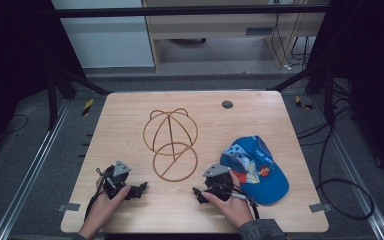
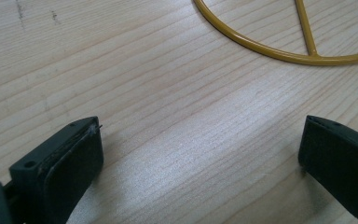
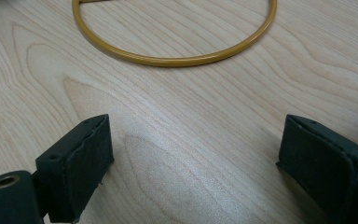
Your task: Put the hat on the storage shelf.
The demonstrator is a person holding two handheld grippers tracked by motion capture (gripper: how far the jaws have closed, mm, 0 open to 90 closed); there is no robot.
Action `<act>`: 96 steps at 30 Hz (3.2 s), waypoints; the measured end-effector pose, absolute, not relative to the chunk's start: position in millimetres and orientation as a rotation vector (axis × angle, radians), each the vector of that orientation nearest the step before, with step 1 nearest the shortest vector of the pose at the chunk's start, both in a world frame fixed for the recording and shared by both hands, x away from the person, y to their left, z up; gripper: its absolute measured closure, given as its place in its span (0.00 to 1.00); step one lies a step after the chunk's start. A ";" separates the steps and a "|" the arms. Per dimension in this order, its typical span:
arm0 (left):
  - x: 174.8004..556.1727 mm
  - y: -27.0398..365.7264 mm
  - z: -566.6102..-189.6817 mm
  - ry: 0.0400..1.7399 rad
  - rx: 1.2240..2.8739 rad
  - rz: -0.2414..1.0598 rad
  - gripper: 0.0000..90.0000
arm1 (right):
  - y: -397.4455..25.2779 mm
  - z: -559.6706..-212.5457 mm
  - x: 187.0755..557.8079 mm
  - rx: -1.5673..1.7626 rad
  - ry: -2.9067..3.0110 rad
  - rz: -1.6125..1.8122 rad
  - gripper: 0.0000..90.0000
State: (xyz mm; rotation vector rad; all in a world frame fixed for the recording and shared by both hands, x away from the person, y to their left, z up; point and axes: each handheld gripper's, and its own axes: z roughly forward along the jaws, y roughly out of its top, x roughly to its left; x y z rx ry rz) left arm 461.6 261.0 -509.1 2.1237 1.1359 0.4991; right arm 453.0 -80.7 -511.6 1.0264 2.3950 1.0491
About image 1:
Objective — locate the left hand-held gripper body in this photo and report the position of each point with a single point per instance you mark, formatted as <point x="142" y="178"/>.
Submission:
<point x="115" y="181"/>

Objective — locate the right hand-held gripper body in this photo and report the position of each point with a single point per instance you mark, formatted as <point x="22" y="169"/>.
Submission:
<point x="218" y="183"/>

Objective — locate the blue baseball cap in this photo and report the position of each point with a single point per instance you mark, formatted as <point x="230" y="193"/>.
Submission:
<point x="263" y="173"/>

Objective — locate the person's right hand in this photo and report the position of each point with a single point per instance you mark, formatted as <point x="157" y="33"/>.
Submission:
<point x="230" y="208"/>

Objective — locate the person's left hand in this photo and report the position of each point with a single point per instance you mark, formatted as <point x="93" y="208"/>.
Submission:
<point x="105" y="208"/>

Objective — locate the yellow black floor tape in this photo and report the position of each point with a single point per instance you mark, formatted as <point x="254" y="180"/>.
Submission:
<point x="300" y="102"/>
<point x="87" y="107"/>

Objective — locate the white cabinet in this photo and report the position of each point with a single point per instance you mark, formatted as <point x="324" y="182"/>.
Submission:
<point x="106" y="40"/>

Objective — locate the black curtain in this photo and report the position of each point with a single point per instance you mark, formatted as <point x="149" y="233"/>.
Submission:
<point x="13" y="66"/>
<point x="373" y="83"/>

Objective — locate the beige wooden desk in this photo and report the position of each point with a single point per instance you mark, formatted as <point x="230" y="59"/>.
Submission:
<point x="213" y="25"/>

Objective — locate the black metal crossbar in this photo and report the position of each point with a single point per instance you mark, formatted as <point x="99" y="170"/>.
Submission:
<point x="180" y="11"/>

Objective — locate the grey table corner bracket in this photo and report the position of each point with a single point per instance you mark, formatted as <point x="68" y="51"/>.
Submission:
<point x="69" y="207"/>
<point x="320" y="207"/>

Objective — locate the aluminium floor rail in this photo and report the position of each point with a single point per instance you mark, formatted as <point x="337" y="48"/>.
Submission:
<point x="353" y="173"/>
<point x="30" y="180"/>

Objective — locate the black metal frame stand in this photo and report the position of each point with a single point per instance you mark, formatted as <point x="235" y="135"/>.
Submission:
<point x="52" y="100"/>
<point x="329" y="100"/>

